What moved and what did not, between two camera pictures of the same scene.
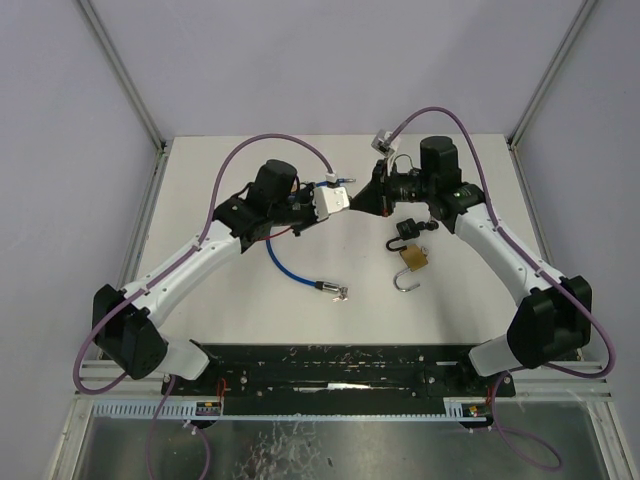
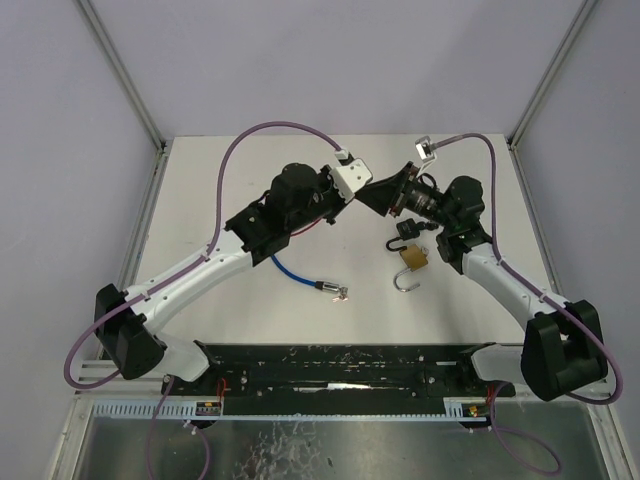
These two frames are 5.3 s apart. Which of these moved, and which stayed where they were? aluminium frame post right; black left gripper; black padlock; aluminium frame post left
Moved: black left gripper
Stayed: black padlock; aluminium frame post left; aluminium frame post right
